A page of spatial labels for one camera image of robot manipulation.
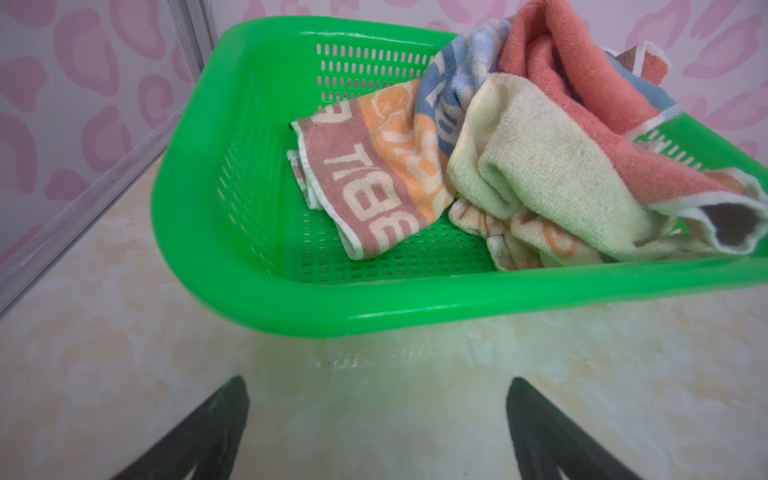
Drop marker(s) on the aluminium diagonal frame bar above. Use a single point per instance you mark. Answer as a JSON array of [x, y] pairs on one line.
[[35, 257]]

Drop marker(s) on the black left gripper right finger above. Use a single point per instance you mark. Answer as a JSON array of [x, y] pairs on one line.
[[549, 445]]

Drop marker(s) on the aluminium frame post left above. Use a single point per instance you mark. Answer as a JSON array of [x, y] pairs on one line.
[[196, 31]]

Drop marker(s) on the green plastic basket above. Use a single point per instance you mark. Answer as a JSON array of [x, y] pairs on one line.
[[232, 225]]

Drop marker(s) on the pale yellow teal towel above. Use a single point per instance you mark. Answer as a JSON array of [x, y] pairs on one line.
[[540, 192]]

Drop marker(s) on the orange blue lettered towel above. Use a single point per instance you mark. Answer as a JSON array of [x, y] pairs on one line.
[[377, 164]]

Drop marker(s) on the red brown bear towel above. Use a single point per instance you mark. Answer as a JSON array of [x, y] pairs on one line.
[[549, 45]]

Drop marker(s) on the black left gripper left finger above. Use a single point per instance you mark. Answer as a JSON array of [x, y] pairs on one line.
[[202, 446]]

